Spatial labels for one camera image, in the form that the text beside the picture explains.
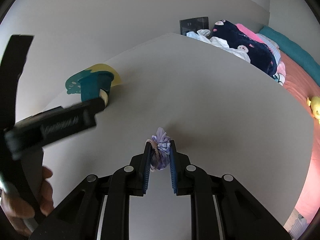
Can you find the light blue folded blanket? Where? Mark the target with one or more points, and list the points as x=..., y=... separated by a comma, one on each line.
x=273, y=46

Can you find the person's left hand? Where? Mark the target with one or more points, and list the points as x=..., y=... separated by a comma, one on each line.
x=16, y=209

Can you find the black wall socket panel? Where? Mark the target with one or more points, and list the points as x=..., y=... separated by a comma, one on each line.
x=193, y=24

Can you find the teal pillow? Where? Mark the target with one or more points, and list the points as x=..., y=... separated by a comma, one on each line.
x=295, y=52

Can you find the yellow duck plush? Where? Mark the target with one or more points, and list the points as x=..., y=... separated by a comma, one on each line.
x=314, y=104

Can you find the pink folded cloth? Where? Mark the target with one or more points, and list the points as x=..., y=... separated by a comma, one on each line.
x=249, y=33

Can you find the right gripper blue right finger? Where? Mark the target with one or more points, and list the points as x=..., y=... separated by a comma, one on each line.
x=221, y=207

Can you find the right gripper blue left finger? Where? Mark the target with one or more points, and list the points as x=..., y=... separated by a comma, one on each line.
x=99, y=207

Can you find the teal dinosaur tape dispenser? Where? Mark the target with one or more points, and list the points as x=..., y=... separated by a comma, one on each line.
x=93, y=82

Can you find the purple fabric scrunchie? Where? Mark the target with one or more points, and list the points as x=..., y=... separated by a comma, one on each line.
x=160, y=153

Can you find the white crumpled cloth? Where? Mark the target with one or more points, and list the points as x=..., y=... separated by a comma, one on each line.
x=203, y=34

